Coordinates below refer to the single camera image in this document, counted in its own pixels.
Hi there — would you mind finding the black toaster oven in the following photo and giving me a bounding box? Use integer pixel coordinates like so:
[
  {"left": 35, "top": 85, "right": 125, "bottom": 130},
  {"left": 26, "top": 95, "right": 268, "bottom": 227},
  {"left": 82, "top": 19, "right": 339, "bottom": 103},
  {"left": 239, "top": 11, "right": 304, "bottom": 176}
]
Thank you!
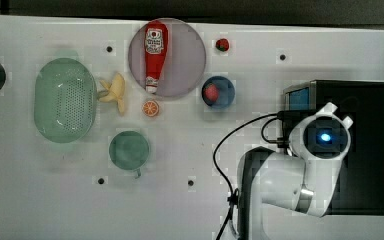
[{"left": 283, "top": 80, "right": 384, "bottom": 216}]

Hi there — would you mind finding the black cable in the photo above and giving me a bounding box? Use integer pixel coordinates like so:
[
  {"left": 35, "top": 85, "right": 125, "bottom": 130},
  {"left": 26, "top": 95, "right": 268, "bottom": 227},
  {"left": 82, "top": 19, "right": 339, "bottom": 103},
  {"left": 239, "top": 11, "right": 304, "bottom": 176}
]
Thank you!
[{"left": 212, "top": 112, "right": 291, "bottom": 240}]

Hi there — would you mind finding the orange half slice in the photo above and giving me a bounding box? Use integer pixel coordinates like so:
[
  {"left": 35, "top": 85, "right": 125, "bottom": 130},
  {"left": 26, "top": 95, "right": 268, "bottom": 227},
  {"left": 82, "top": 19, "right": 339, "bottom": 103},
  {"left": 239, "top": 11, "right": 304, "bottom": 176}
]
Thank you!
[{"left": 142, "top": 100, "right": 160, "bottom": 117}]

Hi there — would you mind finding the red strawberry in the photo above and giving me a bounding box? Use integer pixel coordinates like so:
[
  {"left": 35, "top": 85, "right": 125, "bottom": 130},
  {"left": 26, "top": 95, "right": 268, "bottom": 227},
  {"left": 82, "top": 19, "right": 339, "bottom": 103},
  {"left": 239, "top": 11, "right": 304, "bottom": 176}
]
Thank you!
[{"left": 216, "top": 38, "right": 230, "bottom": 52}]

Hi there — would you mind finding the green oval colander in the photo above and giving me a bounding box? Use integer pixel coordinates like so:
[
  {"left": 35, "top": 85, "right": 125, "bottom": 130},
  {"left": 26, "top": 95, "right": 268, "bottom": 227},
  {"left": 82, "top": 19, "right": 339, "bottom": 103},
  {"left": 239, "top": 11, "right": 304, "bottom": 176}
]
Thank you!
[{"left": 34, "top": 58, "right": 97, "bottom": 143}]

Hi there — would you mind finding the green cup with handle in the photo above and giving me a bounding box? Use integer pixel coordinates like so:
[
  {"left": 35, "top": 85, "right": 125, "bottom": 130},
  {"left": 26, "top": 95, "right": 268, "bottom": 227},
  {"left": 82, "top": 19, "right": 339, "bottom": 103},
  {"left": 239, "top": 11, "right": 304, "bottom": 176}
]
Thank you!
[{"left": 108, "top": 130, "right": 150, "bottom": 179}]

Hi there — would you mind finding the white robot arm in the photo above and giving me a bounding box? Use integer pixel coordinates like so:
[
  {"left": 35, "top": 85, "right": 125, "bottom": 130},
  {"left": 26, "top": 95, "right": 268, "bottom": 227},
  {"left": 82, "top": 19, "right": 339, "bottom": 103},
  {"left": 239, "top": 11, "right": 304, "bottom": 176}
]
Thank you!
[{"left": 232, "top": 102, "right": 353, "bottom": 240}]

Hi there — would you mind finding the red ketchup bottle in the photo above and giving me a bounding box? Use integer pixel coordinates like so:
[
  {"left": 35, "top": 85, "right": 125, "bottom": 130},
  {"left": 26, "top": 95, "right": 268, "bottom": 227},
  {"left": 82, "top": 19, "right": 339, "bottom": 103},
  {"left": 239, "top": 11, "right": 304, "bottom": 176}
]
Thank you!
[{"left": 144, "top": 20, "right": 169, "bottom": 94}]

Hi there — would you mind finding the grey round plate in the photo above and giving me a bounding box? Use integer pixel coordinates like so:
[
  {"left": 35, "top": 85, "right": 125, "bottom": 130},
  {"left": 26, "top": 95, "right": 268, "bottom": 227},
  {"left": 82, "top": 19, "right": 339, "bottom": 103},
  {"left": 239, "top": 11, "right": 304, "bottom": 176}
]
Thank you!
[{"left": 128, "top": 18, "right": 206, "bottom": 98}]

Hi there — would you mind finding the peeled yellow banana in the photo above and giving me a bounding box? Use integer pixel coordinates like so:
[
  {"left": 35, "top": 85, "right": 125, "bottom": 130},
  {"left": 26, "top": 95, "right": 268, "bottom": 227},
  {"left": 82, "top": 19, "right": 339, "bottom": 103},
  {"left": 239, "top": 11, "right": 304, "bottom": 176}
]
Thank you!
[{"left": 98, "top": 73, "right": 126, "bottom": 115}]

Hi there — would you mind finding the blue bowl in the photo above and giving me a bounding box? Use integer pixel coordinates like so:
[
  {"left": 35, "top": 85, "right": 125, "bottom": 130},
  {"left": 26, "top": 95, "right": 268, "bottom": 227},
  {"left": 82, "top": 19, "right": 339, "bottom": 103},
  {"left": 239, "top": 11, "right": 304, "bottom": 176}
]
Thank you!
[{"left": 201, "top": 76, "right": 235, "bottom": 109}]

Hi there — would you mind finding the pink red fruit in bowl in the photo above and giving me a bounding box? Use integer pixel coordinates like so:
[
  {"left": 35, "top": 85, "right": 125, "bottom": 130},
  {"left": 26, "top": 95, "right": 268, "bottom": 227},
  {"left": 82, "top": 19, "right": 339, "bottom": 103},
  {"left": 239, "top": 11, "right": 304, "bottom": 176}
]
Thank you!
[{"left": 203, "top": 83, "right": 219, "bottom": 103}]

